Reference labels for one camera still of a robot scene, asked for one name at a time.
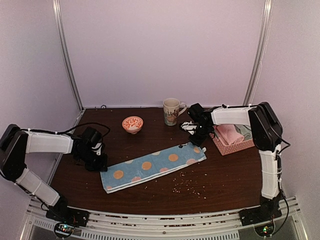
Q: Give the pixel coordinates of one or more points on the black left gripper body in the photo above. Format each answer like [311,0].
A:
[92,162]

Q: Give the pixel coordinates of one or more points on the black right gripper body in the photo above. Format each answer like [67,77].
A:
[203,132]

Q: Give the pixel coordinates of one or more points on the large pink towel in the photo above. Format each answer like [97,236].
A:
[229,134]

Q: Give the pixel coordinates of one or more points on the blue patterned cloth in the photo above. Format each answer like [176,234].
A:
[151,166]

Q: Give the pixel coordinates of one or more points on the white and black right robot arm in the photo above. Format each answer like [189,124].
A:
[266,133]

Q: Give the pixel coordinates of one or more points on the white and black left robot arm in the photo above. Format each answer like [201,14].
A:
[16,143]

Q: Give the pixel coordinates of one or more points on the white mug with coral pattern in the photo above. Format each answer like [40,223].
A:
[172,109]

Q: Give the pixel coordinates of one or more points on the pink perforated plastic basket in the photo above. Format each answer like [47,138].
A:
[226,149]

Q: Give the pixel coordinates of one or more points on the grey-green folded towel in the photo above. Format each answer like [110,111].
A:
[245,131]

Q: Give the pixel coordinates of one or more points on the red and white patterned bowl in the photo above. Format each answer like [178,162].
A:
[132,124]

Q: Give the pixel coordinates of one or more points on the left round circuit board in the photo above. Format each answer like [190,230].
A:
[63,230]

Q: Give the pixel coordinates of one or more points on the round circuit board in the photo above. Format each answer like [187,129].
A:
[265,230]
[63,230]

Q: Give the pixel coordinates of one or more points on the right round circuit board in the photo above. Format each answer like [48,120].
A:
[265,230]

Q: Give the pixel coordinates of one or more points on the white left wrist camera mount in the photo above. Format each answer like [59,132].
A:
[98,148]

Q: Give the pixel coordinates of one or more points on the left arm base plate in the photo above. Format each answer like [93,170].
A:
[74,217]

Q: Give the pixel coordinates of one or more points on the aluminium front rail frame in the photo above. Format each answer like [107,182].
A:
[221,225]

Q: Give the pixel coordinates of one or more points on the aluminium right corner post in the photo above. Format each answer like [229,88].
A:
[261,48]

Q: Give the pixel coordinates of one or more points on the aluminium corner post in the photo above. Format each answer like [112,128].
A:
[261,48]
[65,53]

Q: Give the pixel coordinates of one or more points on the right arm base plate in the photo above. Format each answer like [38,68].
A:
[257,215]

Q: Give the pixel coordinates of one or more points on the aluminium left corner post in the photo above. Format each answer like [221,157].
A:
[65,53]

